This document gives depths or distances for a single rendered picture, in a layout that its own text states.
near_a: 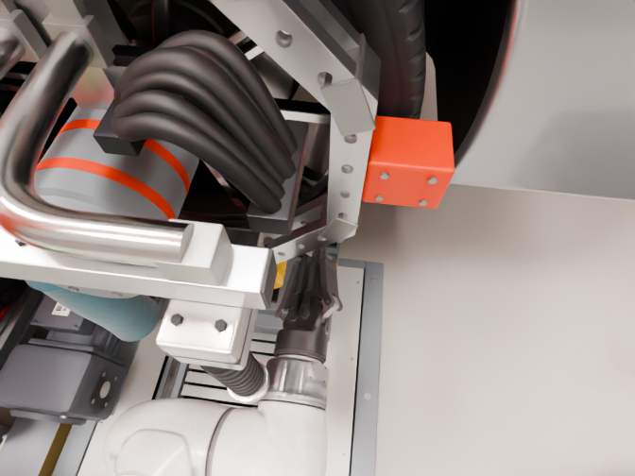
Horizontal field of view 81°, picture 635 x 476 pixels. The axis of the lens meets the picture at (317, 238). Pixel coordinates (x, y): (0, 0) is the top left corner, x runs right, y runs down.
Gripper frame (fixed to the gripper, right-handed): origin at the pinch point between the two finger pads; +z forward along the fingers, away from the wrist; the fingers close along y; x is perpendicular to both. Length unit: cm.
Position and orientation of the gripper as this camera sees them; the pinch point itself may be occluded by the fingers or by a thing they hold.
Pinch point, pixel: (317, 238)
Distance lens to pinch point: 62.5
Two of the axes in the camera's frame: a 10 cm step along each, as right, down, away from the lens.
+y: 7.0, -2.8, -6.6
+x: -7.0, -4.3, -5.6
